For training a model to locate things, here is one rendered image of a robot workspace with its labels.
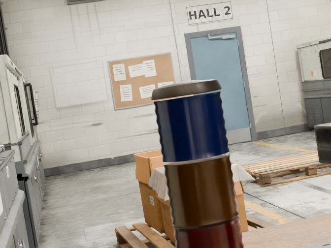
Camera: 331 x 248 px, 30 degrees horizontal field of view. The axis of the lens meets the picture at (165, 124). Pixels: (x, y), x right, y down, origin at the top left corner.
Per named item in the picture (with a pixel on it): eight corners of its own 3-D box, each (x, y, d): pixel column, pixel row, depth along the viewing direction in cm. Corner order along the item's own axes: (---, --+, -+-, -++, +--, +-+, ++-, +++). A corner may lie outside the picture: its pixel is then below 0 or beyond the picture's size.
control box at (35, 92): (42, 119, 779) (37, 89, 777) (24, 122, 775) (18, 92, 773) (42, 119, 797) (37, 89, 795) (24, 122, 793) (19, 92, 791)
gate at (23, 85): (39, 144, 697) (28, 75, 693) (30, 145, 695) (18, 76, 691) (41, 140, 782) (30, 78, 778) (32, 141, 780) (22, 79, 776)
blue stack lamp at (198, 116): (216, 148, 37) (208, 92, 36) (239, 151, 33) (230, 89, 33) (155, 159, 36) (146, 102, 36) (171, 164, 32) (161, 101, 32)
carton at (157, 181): (265, 236, 408) (253, 162, 405) (173, 255, 396) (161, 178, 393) (234, 219, 473) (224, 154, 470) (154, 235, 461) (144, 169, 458)
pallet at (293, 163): (321, 161, 795) (319, 149, 794) (362, 167, 697) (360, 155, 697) (233, 177, 770) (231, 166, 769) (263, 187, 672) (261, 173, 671)
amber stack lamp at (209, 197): (225, 205, 37) (217, 150, 37) (249, 215, 33) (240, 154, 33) (164, 218, 36) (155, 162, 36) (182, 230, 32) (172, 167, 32)
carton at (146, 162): (223, 221, 473) (212, 146, 470) (157, 234, 460) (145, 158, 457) (200, 210, 528) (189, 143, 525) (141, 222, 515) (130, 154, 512)
